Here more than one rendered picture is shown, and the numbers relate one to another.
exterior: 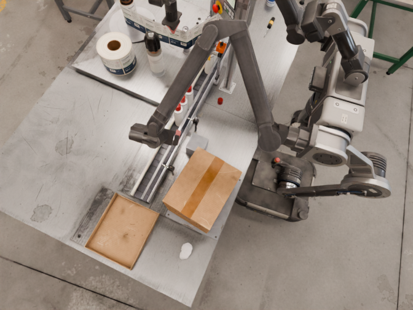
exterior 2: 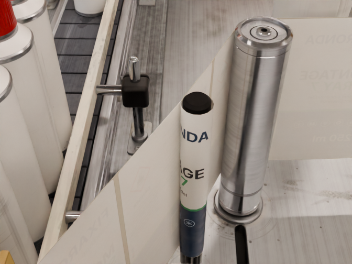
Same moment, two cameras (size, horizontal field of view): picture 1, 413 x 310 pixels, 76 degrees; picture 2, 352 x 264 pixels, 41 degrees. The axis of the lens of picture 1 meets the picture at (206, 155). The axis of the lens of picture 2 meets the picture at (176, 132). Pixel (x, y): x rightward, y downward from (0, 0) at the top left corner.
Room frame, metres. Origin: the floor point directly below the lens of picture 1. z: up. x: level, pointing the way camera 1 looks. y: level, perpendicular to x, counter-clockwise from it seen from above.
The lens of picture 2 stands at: (1.42, 0.09, 1.23)
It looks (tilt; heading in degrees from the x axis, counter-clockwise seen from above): 44 degrees down; 164
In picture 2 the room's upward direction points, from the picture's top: straight up
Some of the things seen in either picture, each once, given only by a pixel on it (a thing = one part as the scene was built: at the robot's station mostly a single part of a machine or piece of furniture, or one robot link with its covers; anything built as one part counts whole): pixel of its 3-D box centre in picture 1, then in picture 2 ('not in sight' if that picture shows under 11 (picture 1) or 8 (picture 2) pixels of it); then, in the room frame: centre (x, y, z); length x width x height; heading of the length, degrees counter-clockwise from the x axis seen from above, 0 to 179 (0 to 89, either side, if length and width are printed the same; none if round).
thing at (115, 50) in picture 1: (117, 54); not in sight; (1.03, 0.61, 0.95); 0.20 x 0.20 x 0.14
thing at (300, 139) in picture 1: (297, 138); not in sight; (0.39, -0.30, 1.45); 0.09 x 0.08 x 0.12; 169
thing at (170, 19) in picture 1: (171, 14); not in sight; (1.03, 0.25, 1.30); 0.10 x 0.07 x 0.07; 163
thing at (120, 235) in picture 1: (123, 229); not in sight; (0.04, 0.37, 0.85); 0.30 x 0.26 x 0.04; 163
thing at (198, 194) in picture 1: (202, 192); not in sight; (0.26, 0.00, 0.99); 0.30 x 0.24 x 0.27; 156
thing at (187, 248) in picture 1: (185, 251); not in sight; (-0.02, 0.04, 0.85); 0.08 x 0.07 x 0.04; 129
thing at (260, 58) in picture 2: (185, 40); (248, 132); (1.18, 0.22, 0.97); 0.05 x 0.05 x 0.19
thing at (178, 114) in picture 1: (178, 114); not in sight; (0.67, 0.18, 0.98); 0.05 x 0.05 x 0.20
